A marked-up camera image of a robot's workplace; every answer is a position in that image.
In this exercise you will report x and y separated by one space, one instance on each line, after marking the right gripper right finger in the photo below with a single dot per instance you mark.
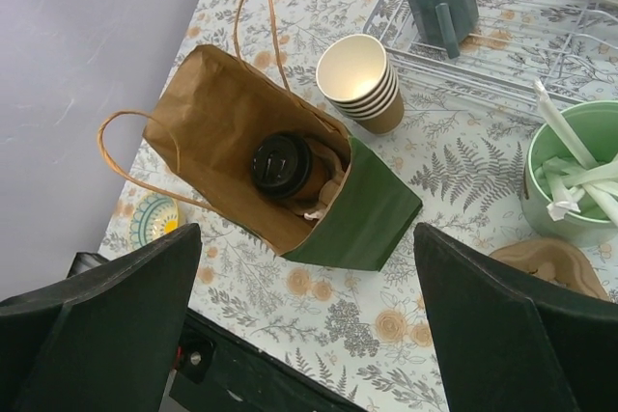
507 340

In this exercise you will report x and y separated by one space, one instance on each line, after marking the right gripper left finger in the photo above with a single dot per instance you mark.
40 356

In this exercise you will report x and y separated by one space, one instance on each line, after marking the green paper bag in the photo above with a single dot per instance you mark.
212 115

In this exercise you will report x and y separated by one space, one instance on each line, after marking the single brown paper cup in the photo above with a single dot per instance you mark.
312 170

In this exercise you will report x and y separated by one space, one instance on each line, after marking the brown cardboard cup carrier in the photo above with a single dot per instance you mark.
554 261

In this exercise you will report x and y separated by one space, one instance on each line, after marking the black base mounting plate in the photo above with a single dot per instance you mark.
241 373

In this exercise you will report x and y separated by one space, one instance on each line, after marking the patterned small bowl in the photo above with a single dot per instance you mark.
154 216

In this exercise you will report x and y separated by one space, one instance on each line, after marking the green utensil holder cup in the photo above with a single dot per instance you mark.
595 123

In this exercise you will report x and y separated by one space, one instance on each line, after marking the stack of brown paper cups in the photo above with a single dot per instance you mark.
356 76

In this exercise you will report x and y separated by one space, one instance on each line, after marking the floral table mat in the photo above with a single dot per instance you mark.
363 335

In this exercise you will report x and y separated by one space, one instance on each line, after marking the white wire dish rack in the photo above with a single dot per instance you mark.
570 45

